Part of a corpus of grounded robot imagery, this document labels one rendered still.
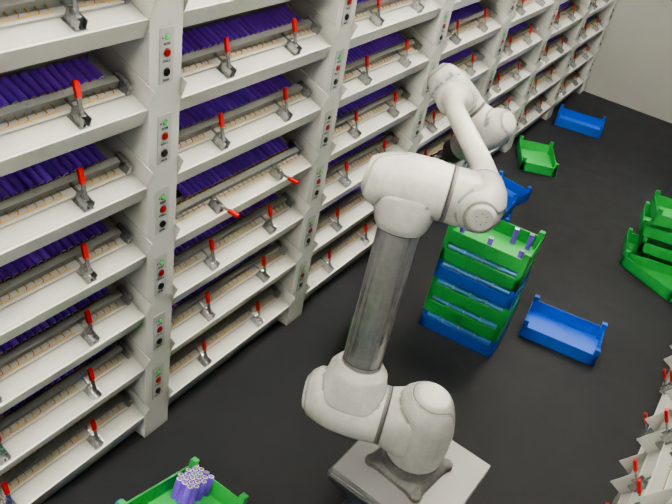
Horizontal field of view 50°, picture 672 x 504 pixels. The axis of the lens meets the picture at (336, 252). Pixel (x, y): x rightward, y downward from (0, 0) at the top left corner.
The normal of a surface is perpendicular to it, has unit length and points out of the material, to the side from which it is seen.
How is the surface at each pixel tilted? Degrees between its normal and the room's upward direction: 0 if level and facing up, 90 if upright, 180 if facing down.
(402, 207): 84
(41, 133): 21
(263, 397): 0
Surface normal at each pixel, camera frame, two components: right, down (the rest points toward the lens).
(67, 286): 0.45, -0.59
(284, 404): 0.16, -0.80
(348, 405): -0.16, 0.32
